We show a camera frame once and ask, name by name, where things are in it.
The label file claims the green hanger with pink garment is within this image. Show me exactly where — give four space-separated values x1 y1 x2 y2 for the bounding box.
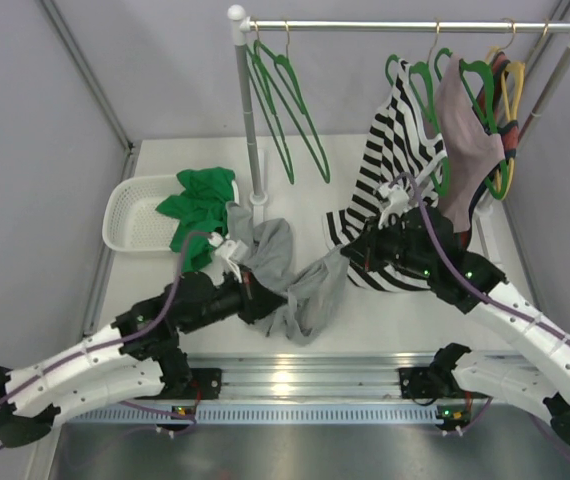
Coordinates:
459 47 509 200

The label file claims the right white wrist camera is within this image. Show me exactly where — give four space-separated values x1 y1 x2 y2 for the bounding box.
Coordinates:
377 184 409 228

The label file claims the white laundry basket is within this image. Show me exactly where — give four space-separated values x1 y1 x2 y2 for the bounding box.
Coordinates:
102 174 239 253

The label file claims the green hanger with striped shirt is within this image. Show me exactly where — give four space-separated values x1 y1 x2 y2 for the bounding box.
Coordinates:
384 19 451 196

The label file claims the pink mauve garment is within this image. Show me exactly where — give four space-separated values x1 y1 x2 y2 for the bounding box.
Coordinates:
435 55 504 234

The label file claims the grey tank top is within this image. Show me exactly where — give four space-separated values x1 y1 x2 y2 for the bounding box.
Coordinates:
226 201 349 346

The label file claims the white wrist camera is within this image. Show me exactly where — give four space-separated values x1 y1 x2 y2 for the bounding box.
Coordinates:
209 233 249 282
377 184 409 228

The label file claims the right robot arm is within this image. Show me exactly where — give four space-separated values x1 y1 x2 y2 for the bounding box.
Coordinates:
341 207 570 446

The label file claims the green shirt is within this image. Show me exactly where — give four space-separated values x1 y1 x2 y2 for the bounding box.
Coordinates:
156 167 236 253

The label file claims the black white striped shirt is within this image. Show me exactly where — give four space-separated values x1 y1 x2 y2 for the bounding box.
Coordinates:
323 55 454 293

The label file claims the white clothes rack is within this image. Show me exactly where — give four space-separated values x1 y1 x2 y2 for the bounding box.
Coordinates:
227 5 570 222

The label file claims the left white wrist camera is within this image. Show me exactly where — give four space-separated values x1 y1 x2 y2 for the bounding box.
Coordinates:
209 233 249 282

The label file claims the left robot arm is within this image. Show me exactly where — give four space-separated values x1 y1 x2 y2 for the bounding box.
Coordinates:
0 269 287 448

